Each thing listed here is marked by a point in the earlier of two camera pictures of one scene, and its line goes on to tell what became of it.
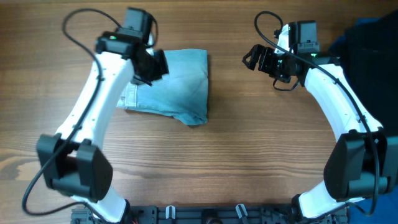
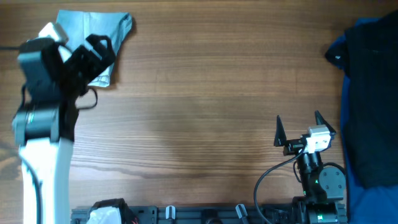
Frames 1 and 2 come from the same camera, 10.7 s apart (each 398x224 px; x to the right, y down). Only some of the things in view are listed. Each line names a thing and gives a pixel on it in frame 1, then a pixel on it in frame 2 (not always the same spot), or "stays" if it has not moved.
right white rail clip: [238, 210] stays
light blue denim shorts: [182, 93] -> [116, 26]
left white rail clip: [173, 211] stays
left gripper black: [159, 66] -> [107, 53]
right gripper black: [267, 55] -> [291, 145]
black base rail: [209, 214] stays
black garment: [369, 63] stays
